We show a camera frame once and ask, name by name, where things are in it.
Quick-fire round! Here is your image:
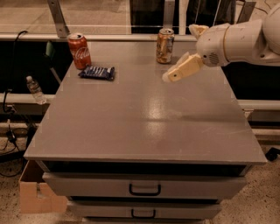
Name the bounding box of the middle grey drawer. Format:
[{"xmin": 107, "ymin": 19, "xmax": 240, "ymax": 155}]
[{"xmin": 67, "ymin": 201, "xmax": 221, "ymax": 220}]

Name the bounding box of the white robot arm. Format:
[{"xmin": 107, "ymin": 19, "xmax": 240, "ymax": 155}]
[{"xmin": 162, "ymin": 3, "xmax": 280, "ymax": 82}]

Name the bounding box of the blue rxbar blueberry wrapper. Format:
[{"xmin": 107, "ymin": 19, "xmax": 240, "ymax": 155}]
[{"xmin": 79, "ymin": 66, "xmax": 115, "ymax": 81}]

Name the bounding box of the top grey drawer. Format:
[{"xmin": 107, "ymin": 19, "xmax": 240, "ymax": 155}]
[{"xmin": 43, "ymin": 172, "xmax": 247, "ymax": 200}]

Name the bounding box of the orange soda can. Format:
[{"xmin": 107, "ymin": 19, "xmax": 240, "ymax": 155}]
[{"xmin": 157, "ymin": 28, "xmax": 175, "ymax": 64}]

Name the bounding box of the green handled tool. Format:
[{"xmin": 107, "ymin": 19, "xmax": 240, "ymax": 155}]
[{"xmin": 44, "ymin": 41, "xmax": 61, "ymax": 84}]

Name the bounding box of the left metal bracket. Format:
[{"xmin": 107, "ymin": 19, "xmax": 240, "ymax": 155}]
[{"xmin": 47, "ymin": 0, "xmax": 70, "ymax": 39}]

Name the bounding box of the metal bracket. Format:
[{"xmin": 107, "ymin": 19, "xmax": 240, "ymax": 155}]
[
  {"xmin": 236, "ymin": 0, "xmax": 256, "ymax": 24},
  {"xmin": 163, "ymin": 0, "xmax": 175, "ymax": 29},
  {"xmin": 47, "ymin": 0, "xmax": 70, "ymax": 39}
]

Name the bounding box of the middle metal bracket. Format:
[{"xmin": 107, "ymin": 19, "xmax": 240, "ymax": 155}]
[{"xmin": 163, "ymin": 0, "xmax": 175, "ymax": 29}]

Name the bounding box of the grey drawer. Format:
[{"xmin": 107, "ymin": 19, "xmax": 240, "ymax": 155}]
[
  {"xmin": 43, "ymin": 172, "xmax": 247, "ymax": 200},
  {"xmin": 67, "ymin": 201, "xmax": 221, "ymax": 220}
]

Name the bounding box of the clear plastic water bottle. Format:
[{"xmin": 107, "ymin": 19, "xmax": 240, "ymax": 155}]
[{"xmin": 26, "ymin": 76, "xmax": 46, "ymax": 105}]

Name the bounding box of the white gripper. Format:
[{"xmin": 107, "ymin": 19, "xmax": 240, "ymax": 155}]
[{"xmin": 162, "ymin": 24, "xmax": 230, "ymax": 82}]

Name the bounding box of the cardboard box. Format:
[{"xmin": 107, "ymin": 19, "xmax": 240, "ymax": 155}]
[{"xmin": 19, "ymin": 161, "xmax": 67, "ymax": 214}]

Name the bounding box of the black cable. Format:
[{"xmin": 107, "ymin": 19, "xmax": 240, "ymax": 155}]
[{"xmin": 0, "ymin": 30, "xmax": 38, "ymax": 179}]

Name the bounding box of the red coke can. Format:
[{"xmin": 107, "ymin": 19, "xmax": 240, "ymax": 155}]
[{"xmin": 67, "ymin": 33, "xmax": 91, "ymax": 70}]

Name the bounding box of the grey drawer cabinet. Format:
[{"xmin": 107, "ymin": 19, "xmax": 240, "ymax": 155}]
[{"xmin": 25, "ymin": 41, "xmax": 266, "ymax": 224}]

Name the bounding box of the right metal bracket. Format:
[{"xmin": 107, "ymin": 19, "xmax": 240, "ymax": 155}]
[{"xmin": 236, "ymin": 0, "xmax": 256, "ymax": 24}]

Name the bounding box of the black caster wheel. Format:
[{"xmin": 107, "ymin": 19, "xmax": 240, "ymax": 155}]
[{"xmin": 265, "ymin": 147, "xmax": 280, "ymax": 161}]

